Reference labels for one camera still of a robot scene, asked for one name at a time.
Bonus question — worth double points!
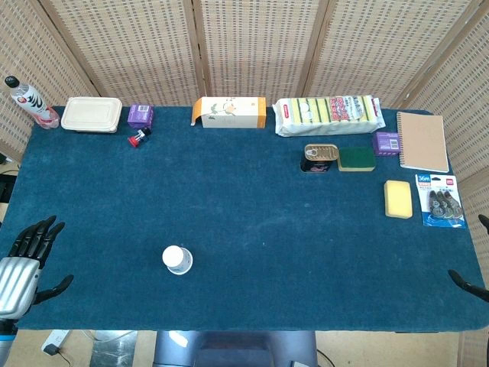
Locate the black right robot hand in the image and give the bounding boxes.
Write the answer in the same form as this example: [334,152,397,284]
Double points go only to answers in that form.
[448,214,489,303]

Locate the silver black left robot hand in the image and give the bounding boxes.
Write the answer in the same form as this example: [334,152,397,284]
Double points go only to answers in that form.
[0,215,75,320]

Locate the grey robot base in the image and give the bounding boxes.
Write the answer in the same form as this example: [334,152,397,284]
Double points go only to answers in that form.
[152,330,319,367]

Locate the white power strip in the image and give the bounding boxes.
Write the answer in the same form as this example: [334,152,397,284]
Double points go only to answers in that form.
[40,329,73,356]

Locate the correction tape blister pack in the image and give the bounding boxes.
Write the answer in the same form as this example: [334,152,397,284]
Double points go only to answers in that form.
[415,174,468,229]

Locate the black device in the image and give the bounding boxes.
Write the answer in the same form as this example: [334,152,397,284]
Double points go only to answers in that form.
[0,170,18,204]

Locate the grey marble slab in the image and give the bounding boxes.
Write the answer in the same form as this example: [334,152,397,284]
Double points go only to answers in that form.
[89,330,138,367]

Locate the brown spiral notebook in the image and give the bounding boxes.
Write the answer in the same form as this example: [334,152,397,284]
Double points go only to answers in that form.
[396,111,450,174]

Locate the small purple box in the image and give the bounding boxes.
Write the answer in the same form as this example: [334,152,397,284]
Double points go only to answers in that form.
[372,131,401,158]
[127,103,155,130]

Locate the green yellow scouring sponge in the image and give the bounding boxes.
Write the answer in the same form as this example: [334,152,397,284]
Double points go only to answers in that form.
[337,146,377,173]

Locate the clear bottle black cap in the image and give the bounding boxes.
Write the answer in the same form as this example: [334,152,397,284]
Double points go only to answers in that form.
[4,75,61,130]

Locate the beige lidded lunch box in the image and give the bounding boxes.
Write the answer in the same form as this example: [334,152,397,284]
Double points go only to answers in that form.
[60,96,124,135]

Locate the black tin can gold lid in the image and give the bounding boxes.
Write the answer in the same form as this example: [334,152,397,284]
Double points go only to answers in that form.
[300,143,341,174]

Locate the pack of yellow sponges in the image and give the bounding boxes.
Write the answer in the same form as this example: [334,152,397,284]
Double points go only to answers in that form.
[272,94,385,138]

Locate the blue table carpet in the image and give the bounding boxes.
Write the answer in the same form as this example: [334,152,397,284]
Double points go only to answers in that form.
[0,106,487,333]

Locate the white orange carton box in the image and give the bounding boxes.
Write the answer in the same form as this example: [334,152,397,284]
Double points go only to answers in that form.
[189,96,267,130]

